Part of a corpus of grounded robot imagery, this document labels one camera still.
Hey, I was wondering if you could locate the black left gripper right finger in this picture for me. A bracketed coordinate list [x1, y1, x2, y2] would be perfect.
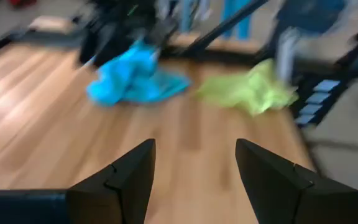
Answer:
[235, 138, 358, 224]

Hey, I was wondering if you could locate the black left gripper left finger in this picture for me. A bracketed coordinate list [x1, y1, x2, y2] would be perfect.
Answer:
[0, 138, 157, 224]

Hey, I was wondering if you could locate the green microfiber towel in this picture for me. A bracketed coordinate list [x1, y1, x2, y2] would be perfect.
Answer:
[196, 58, 300, 118]

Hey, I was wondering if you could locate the blue microfiber towel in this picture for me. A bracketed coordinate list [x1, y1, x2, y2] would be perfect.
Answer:
[85, 40, 192, 108]

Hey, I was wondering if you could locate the blue-grey metal table frame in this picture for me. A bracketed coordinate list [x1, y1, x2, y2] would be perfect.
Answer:
[178, 0, 253, 41]

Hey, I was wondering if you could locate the black aluminium table frame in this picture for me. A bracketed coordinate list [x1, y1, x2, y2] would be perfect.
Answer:
[0, 0, 358, 128]

